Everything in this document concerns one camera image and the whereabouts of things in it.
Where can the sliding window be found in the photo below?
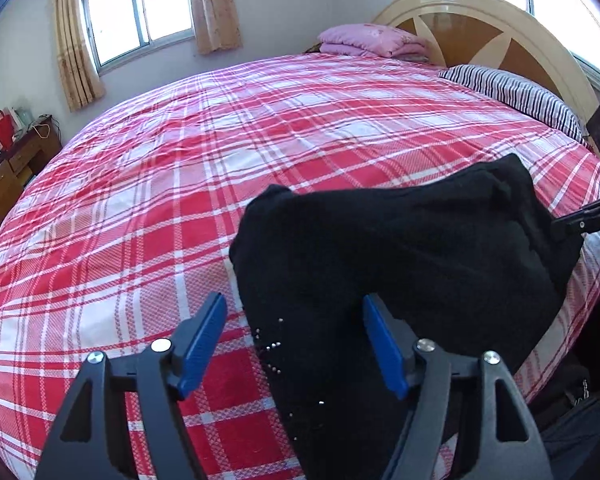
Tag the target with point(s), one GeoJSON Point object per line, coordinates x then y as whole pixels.
{"type": "Point", "coordinates": [135, 10]}

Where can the red plaid bedsheet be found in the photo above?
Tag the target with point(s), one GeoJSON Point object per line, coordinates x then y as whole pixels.
{"type": "Point", "coordinates": [155, 185]}

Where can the brown wooden desk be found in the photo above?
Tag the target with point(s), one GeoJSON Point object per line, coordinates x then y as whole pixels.
{"type": "Point", "coordinates": [10, 180]}

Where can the beige patterned curtain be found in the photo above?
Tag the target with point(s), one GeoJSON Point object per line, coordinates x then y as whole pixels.
{"type": "Point", "coordinates": [215, 10]}
{"type": "Point", "coordinates": [75, 50]}

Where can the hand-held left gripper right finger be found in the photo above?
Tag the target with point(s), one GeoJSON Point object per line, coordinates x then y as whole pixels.
{"type": "Point", "coordinates": [385, 345]}

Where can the black pants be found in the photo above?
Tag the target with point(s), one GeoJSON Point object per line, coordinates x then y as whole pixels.
{"type": "Point", "coordinates": [405, 260]}

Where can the striped pillow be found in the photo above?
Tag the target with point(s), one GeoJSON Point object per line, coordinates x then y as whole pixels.
{"type": "Point", "coordinates": [520, 92]}

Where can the folded pink blanket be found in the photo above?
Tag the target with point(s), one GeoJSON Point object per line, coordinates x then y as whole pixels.
{"type": "Point", "coordinates": [370, 40]}

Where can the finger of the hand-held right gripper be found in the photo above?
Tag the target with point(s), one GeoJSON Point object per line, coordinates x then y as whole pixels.
{"type": "Point", "coordinates": [590, 217]}

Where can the large bright window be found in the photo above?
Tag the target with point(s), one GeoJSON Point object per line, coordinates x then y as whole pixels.
{"type": "Point", "coordinates": [570, 5]}

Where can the dark cloth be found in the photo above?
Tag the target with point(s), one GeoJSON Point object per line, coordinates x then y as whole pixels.
{"type": "Point", "coordinates": [575, 435]}

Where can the wooden bed headboard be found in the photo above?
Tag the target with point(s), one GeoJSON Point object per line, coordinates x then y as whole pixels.
{"type": "Point", "coordinates": [480, 25]}

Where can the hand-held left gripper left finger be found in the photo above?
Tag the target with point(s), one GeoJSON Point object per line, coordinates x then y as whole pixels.
{"type": "Point", "coordinates": [202, 345]}

